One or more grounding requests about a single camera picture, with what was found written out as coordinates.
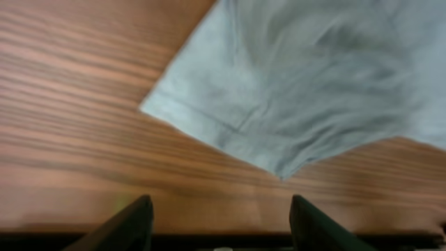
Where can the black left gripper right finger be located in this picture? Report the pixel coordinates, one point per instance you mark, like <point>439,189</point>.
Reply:
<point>312,230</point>

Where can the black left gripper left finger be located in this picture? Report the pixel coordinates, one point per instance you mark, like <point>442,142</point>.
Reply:
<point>129,230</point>

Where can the light blue t-shirt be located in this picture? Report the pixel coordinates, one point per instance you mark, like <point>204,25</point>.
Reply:
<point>280,84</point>

